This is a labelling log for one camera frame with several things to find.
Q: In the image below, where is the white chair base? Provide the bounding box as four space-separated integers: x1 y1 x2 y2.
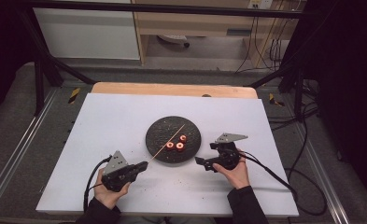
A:
156 34 191 49

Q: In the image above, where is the round black textured plate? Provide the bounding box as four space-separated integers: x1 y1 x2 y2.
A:
145 116 203 165

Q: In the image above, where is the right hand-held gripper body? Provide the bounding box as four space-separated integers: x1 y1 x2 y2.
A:
204 133 249 173

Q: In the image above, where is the white cabinet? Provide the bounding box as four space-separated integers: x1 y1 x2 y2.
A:
33 7 141 61

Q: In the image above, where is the black metal frame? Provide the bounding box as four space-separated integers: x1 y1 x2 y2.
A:
16 0 324 123

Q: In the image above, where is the person's right hand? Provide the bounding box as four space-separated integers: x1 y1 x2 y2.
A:
212 148 251 190

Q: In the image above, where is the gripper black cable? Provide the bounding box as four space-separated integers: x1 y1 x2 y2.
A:
239 150 328 217
82 155 113 213

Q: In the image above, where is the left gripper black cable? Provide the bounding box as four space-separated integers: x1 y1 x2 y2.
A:
82 155 113 213

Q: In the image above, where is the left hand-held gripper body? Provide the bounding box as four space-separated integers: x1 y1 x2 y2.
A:
101 150 139 192

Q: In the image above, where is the bundle of hanging cables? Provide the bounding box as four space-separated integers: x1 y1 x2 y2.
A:
234 8 301 75

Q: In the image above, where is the aluminium floor rail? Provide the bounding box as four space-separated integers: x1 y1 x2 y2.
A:
0 88 60 213
291 122 351 224

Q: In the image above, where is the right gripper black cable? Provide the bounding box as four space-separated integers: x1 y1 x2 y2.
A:
239 150 328 217

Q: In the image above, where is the thin wooden skewer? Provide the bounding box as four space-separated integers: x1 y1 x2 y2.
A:
147 124 186 164

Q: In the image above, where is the white board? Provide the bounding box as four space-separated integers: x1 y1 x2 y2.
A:
35 92 300 218

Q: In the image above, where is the white wall socket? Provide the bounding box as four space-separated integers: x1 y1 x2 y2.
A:
247 0 275 10

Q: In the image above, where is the light wooden table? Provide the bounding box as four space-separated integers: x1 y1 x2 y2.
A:
91 81 259 100

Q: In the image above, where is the light wooden desk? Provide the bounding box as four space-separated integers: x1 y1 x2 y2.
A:
131 0 299 67

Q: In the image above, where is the person's left hand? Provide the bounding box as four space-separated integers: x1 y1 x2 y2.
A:
93 169 132 210

